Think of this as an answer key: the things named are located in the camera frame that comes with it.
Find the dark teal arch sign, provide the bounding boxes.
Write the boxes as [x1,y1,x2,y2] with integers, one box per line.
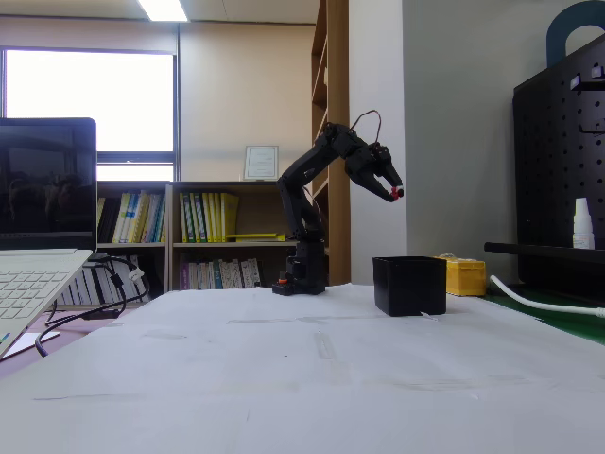
[545,0,605,67]

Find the black square cup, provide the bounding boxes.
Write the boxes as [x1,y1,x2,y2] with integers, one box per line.
[372,255,448,317]

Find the framed white certificate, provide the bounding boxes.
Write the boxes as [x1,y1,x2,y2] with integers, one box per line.
[243,145,280,183]

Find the bright window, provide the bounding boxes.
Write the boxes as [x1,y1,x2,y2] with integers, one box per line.
[0,46,180,183]

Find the white paper card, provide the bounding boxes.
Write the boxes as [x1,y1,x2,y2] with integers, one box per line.
[7,331,62,356]

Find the black pegboard stand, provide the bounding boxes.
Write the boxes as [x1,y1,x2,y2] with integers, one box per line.
[483,31,605,290]

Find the small white bottle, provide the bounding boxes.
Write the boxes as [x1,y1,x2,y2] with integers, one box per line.
[572,197,596,251]

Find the white laptop black screen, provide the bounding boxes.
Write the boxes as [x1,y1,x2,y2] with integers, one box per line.
[0,116,98,361]

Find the yellow cardboard box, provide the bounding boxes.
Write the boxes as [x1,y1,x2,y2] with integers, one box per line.
[434,254,488,298]

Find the black laptop cable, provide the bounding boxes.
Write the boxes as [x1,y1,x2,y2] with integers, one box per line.
[35,257,152,359]

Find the low wooden bookshelf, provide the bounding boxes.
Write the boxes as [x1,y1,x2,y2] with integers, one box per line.
[165,181,330,292]
[96,181,172,304]

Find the red white servo wire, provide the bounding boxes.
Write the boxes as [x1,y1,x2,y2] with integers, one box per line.
[352,109,383,144]

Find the yellow flat book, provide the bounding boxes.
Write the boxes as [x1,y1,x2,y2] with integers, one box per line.
[225,231,287,244]

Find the yellow upright book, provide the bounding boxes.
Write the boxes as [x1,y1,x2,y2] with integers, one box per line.
[219,192,240,243]

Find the black binder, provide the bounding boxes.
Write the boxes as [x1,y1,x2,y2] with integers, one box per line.
[101,196,122,245]

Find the ceiling light panel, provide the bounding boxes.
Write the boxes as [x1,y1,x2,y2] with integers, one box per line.
[135,0,190,23]

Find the tall wooden bookshelf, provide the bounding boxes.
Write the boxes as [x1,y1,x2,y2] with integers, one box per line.
[310,0,351,288]

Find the green white book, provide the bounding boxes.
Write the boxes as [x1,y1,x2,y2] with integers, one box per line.
[182,192,196,244]

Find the white power cable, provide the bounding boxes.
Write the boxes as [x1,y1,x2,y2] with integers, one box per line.
[489,273,605,319]

